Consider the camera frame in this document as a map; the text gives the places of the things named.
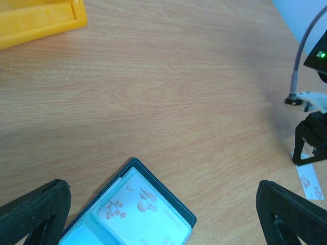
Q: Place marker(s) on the white blossom credit card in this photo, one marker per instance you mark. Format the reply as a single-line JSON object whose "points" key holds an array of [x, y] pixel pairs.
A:
{"points": [[309, 182]]}

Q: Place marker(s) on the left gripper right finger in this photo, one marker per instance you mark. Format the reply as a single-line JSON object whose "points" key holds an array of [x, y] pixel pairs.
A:
{"points": [[287, 218]]}

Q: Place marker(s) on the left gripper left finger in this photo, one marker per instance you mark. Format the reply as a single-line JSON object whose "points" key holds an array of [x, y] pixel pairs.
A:
{"points": [[39, 216]]}

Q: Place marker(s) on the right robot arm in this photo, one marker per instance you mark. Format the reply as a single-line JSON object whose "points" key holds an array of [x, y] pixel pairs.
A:
{"points": [[316, 60]]}

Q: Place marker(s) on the blue card holder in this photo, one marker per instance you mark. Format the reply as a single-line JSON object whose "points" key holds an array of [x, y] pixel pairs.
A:
{"points": [[87, 227]]}

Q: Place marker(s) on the yellow plastic bin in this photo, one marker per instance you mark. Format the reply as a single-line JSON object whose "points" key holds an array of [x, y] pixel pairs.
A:
{"points": [[23, 21]]}

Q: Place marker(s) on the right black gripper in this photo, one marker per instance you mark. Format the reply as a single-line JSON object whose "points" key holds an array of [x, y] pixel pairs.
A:
{"points": [[310, 139]]}

